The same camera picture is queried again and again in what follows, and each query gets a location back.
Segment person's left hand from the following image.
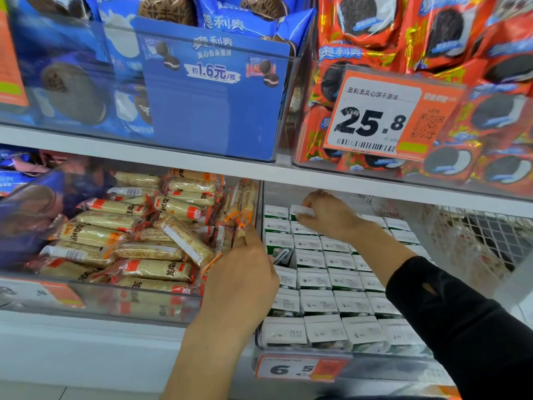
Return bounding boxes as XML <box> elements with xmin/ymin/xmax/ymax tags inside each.
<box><xmin>194</xmin><ymin>224</ymin><xmax>283</xmax><ymax>337</ymax></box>

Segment person's right hand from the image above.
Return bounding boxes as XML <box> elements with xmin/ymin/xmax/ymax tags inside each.
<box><xmin>295</xmin><ymin>189</ymin><xmax>369</xmax><ymax>246</ymax></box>

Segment rows of white juice cartons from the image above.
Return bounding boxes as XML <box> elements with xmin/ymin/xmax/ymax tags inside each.
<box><xmin>255</xmin><ymin>203</ymin><xmax>444</xmax><ymax>354</ymax></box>

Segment person's left forearm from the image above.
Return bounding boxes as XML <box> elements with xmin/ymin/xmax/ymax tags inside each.
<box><xmin>160</xmin><ymin>319</ymin><xmax>253</xmax><ymax>400</ymax></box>

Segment large white orange price tag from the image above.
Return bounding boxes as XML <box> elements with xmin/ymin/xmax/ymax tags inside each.
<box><xmin>322</xmin><ymin>66</ymin><xmax>470</xmax><ymax>162</ymax></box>

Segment small orange price tag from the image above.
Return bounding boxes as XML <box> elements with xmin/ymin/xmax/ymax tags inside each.
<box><xmin>255</xmin><ymin>353</ymin><xmax>353</xmax><ymax>383</ymax></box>

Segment pile of yellow wafer bars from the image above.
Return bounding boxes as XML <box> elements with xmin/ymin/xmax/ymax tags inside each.
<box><xmin>27</xmin><ymin>168</ymin><xmax>261</xmax><ymax>296</ymax></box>

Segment clear plastic display bin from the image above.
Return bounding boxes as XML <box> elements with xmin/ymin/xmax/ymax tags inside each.
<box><xmin>0</xmin><ymin>144</ymin><xmax>265</xmax><ymax>324</ymax></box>
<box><xmin>249</xmin><ymin>182</ymin><xmax>533</xmax><ymax>385</ymax></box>

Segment blue cardboard display box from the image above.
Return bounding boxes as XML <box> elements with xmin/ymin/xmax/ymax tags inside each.
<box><xmin>15</xmin><ymin>0</ymin><xmax>319</xmax><ymax>162</ymax></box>

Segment faded orange price tag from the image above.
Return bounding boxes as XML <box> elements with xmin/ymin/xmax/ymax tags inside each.
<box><xmin>0</xmin><ymin>276</ymin><xmax>87</xmax><ymax>312</ymax></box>

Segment stack of red cookie packets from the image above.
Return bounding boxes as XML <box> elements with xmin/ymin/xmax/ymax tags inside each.
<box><xmin>292</xmin><ymin>0</ymin><xmax>533</xmax><ymax>199</ymax></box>

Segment pile of blue snack packets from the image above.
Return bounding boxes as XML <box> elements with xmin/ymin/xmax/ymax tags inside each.
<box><xmin>0</xmin><ymin>144</ymin><xmax>94</xmax><ymax>272</ymax></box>

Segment yellow orange price sign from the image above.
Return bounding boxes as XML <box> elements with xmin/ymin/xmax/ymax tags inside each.
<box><xmin>0</xmin><ymin>11</ymin><xmax>31</xmax><ymax>110</ymax></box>

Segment white wire mesh divider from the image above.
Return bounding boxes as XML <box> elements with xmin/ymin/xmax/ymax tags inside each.
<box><xmin>440</xmin><ymin>207</ymin><xmax>533</xmax><ymax>282</ymax></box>

